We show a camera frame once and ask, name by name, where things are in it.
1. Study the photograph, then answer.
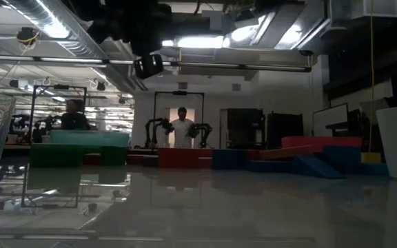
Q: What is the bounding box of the black cabinet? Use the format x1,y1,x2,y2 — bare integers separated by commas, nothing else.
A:
266,112,305,150
226,108,265,150

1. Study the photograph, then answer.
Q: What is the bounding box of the large silver air duct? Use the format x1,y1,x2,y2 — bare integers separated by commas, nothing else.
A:
7,0,108,60

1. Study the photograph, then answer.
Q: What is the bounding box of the blue wooden block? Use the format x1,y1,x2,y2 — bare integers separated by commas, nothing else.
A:
212,149,246,170
293,155,347,180
355,163,389,177
322,145,362,173
247,160,294,173

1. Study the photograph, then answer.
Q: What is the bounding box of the green plastic tray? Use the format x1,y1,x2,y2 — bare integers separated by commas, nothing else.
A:
49,129,130,147

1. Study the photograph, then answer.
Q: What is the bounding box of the small green wooden block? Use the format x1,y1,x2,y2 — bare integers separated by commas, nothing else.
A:
100,146,129,167

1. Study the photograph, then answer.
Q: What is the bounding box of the black gantry frame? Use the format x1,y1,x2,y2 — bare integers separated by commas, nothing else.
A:
152,90,205,149
30,84,88,145

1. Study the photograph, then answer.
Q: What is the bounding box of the pink wooden block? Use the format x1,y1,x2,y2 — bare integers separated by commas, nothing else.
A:
259,145,314,161

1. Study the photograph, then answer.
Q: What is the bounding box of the seated person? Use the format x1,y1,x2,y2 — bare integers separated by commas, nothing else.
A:
59,99,92,131

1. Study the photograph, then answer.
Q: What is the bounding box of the red plastic tray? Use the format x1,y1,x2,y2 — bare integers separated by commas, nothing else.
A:
281,136,363,154

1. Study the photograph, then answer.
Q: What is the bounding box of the grey ceiling box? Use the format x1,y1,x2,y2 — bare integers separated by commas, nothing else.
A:
209,10,224,32

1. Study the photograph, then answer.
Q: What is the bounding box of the whiteboard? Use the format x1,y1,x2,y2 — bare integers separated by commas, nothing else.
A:
312,103,349,138

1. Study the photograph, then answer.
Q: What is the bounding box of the yellow cord reel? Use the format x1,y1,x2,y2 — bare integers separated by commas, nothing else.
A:
16,26,41,46

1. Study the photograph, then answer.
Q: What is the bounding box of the standing person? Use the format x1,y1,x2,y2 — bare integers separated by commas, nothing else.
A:
167,106,196,149

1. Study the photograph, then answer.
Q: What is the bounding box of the small yellow wooden block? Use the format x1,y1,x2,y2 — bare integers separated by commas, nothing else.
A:
360,152,382,164

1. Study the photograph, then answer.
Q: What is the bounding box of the purple wooden block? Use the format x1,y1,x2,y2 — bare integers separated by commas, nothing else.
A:
142,154,160,169

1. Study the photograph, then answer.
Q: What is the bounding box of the long ceiling pipe rail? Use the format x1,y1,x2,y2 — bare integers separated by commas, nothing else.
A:
0,53,312,73

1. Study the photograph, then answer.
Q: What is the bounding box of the red wooden block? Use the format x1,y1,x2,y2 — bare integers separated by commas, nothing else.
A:
126,154,144,166
83,154,101,166
158,147,214,169
245,149,263,161

